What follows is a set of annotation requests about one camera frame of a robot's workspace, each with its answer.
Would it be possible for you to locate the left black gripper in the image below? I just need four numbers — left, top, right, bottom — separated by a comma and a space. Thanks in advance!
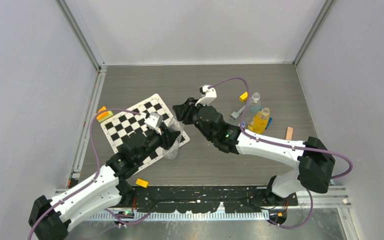
135, 125, 179, 164

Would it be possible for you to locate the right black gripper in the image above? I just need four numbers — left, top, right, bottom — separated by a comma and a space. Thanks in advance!
172, 98, 214, 142

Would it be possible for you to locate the clear bottle blue cap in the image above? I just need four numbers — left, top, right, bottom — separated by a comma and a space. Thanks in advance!
162, 116, 184, 160

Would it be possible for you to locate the clear plastic bottle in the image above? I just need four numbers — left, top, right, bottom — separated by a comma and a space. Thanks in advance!
242, 92, 262, 129

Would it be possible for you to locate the yellow juice bottle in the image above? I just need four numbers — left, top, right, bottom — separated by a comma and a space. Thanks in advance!
247, 107, 270, 134

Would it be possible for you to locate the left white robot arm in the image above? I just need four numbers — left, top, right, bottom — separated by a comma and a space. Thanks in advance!
27, 126, 182, 240

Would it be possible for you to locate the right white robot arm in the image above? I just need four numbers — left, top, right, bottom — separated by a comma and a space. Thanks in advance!
172, 97, 335, 205

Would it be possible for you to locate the yellow block near base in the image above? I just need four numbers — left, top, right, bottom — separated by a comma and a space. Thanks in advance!
135, 178, 149, 188

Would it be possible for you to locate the grey long block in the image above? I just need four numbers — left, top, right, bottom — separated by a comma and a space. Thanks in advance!
230, 105, 245, 121

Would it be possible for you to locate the orange green block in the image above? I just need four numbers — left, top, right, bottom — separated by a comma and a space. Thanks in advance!
95, 106, 114, 123

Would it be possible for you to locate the blue lego brick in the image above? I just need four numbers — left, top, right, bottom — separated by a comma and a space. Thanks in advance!
265, 117, 273, 130

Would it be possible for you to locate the tan wooden block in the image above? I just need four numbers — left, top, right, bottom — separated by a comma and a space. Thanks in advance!
285, 126, 294, 141

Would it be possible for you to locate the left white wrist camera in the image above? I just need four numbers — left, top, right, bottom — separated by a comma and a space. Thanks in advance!
140, 112, 163, 135

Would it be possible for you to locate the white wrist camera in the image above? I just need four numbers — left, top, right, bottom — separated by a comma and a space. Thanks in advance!
140, 112, 163, 135
195, 84, 217, 107

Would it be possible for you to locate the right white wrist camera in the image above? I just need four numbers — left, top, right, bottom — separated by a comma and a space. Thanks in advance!
195, 84, 217, 107

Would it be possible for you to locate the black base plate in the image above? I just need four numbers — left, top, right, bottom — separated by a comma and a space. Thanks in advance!
101, 178, 299, 215

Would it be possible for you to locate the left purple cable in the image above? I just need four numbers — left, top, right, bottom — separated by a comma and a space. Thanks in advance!
27, 108, 153, 240

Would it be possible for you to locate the purple cable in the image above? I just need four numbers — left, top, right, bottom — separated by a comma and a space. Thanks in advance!
207, 76, 354, 230
27, 108, 153, 240

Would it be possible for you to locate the grey slotted cable duct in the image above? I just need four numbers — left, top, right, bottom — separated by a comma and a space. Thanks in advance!
87, 209, 269, 222

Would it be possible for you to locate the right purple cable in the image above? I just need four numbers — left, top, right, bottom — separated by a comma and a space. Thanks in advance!
207, 76, 354, 230

